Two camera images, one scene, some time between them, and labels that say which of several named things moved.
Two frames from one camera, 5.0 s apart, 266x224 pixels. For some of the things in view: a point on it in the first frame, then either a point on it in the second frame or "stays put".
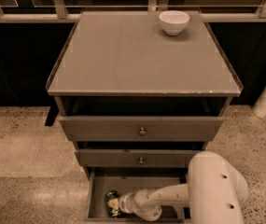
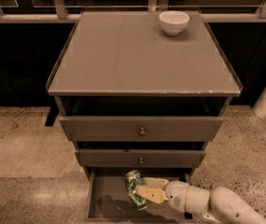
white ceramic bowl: [174, 22] stays put
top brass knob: [142, 132] stays put
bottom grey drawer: [127, 183] stays put
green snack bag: [112, 201] to [133, 178]
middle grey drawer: [134, 158] stays put
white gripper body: [127, 203] to [175, 194]
